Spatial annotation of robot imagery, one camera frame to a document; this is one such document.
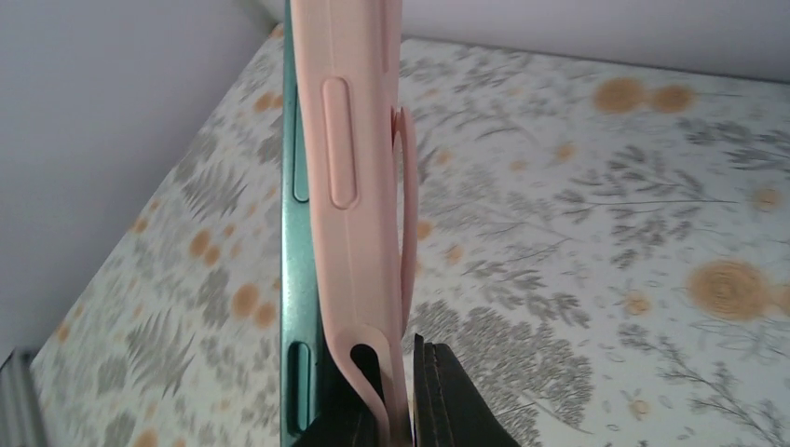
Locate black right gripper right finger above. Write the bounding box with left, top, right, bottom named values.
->
left=413, top=334, right=519, bottom=447

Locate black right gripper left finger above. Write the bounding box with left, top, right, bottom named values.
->
left=293, top=395, right=378, bottom=447

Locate green phone with black screen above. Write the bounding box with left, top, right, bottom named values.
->
left=279, top=12, right=342, bottom=446

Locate pink silicone phone case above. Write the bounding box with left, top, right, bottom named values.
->
left=291, top=1, right=417, bottom=446

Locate floral patterned table mat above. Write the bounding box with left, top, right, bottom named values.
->
left=32, top=31, right=789, bottom=446

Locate aluminium frame post left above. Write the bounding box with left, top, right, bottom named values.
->
left=1, top=349, right=49, bottom=447

